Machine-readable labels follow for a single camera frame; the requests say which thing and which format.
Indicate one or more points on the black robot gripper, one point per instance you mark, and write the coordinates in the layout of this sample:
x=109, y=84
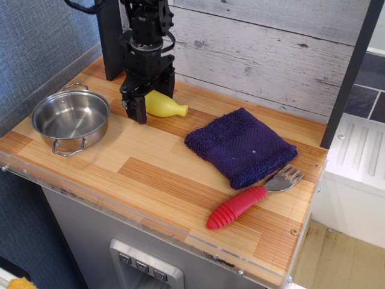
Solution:
x=147, y=67

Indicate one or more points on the black post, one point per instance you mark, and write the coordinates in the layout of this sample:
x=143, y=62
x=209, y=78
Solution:
x=363, y=40
x=110, y=30

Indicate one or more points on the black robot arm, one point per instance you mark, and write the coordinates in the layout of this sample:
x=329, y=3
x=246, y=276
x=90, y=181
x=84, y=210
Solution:
x=149, y=21

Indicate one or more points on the purple folded towel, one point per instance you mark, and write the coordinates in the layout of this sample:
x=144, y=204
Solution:
x=241, y=147

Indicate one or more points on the left black post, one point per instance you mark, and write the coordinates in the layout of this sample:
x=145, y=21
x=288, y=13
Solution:
x=110, y=30

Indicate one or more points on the right black post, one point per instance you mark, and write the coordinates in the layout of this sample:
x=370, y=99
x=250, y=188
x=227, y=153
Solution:
x=363, y=40

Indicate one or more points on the yellow toy banana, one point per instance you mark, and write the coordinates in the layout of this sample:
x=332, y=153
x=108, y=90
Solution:
x=160, y=105

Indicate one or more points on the stainless steel pot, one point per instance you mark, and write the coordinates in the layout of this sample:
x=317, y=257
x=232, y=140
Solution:
x=71, y=120

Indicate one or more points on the silver dispenser button panel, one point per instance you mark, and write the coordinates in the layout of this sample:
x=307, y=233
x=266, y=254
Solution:
x=138, y=269

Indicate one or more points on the clear acrylic table edge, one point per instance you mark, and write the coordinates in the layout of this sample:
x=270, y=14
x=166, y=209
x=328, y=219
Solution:
x=279, y=217

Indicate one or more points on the red handled metal fork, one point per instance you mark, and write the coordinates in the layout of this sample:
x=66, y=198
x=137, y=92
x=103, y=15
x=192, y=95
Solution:
x=230, y=210

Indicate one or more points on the yellow black object on floor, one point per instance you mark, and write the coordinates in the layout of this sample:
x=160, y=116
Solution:
x=14, y=277

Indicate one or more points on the white grooved side unit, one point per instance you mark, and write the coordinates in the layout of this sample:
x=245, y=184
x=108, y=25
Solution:
x=350, y=197

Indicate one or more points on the grey toy fridge cabinet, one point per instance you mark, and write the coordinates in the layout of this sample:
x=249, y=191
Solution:
x=126, y=241

